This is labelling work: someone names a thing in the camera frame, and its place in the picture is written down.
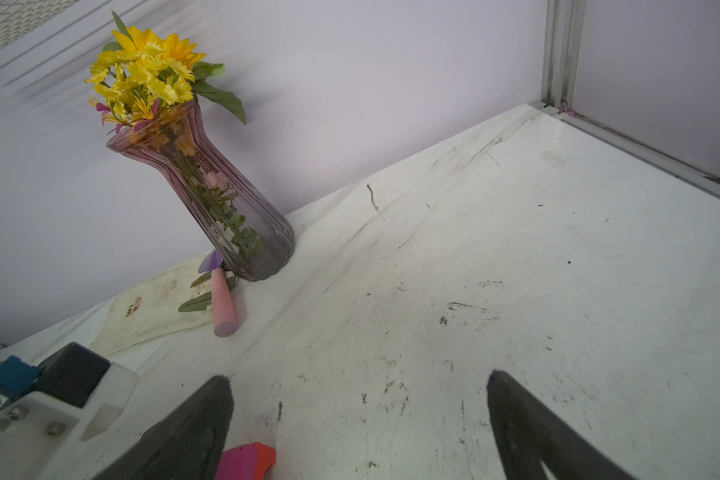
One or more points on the red arch wood block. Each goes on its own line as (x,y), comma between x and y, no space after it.
(264,459)

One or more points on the yellow artificial flowers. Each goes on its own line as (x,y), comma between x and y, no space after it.
(139,77)

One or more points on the purple glass vase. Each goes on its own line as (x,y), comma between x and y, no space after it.
(253,238)

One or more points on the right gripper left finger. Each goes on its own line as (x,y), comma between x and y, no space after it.
(187,444)

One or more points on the magenta wood block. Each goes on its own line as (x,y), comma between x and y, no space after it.
(239,463)

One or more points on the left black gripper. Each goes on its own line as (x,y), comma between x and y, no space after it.
(39,432)

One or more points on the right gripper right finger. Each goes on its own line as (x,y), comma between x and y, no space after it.
(533,442)

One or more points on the purple pink toy knife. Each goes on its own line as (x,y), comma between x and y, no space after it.
(223,311)

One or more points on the white wire wall basket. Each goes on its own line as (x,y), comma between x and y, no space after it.
(19,17)

